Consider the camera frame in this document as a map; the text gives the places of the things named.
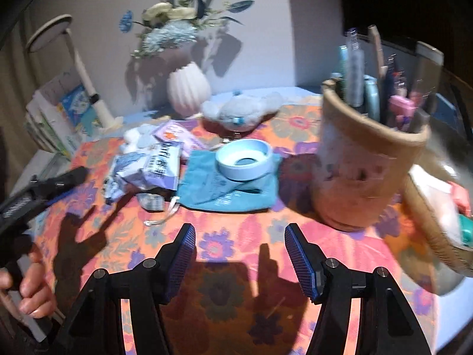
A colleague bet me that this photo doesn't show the white ribbed vase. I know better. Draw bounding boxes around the white ribbed vase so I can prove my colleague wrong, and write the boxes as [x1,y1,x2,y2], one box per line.
[167,62,212,118]

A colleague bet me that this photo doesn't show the floral orange table mat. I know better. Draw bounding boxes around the floral orange table mat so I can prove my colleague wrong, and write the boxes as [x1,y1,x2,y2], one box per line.
[35,105,437,354]

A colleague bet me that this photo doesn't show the white desk lamp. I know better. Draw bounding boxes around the white desk lamp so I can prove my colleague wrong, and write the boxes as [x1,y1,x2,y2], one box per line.
[26,14,124,132]

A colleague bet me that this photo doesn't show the blue white Dafi packet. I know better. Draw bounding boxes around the blue white Dafi packet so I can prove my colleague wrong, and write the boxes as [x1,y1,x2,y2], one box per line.
[103,141,182,204]

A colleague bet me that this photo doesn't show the silver thermos bottle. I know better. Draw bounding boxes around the silver thermos bottle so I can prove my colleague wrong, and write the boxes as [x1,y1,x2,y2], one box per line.
[408,42,444,114]

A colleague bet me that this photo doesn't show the blue white artificial flowers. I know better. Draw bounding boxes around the blue white artificial flowers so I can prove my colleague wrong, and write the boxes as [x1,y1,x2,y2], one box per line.
[119,0,254,59]

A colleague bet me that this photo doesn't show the pink packet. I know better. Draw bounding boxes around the pink packet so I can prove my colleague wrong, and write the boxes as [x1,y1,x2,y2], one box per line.
[448,181,472,217]

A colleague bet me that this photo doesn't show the teal cloth pouch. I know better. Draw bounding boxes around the teal cloth pouch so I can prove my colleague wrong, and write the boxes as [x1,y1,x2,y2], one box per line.
[176,150,282,213]

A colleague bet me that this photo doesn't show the books stack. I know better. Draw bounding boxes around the books stack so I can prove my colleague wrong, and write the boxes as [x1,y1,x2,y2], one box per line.
[26,67,101,159]

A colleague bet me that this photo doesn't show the green item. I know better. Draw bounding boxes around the green item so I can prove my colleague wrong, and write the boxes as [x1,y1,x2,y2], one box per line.
[459,214,473,248]

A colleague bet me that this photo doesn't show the person left hand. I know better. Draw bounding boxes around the person left hand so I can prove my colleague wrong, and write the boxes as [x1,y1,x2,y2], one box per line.
[0,244,57,321]

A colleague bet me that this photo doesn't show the white blue plush toy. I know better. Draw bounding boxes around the white blue plush toy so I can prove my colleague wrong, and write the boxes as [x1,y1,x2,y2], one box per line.
[200,92,284,133]

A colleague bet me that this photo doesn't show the brown cardboard pen cup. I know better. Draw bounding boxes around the brown cardboard pen cup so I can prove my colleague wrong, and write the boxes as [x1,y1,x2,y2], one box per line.
[311,79,430,232]

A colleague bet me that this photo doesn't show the purple fox tissue pack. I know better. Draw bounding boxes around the purple fox tissue pack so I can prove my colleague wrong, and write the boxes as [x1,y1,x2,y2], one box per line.
[152,120,208,159]

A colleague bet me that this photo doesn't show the light blue round ring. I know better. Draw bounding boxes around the light blue round ring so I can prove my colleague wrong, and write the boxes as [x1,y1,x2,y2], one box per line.
[215,138,274,182]

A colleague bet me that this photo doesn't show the plaid fabric bow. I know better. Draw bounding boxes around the plaid fabric bow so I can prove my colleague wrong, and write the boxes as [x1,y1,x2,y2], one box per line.
[136,192,165,212]

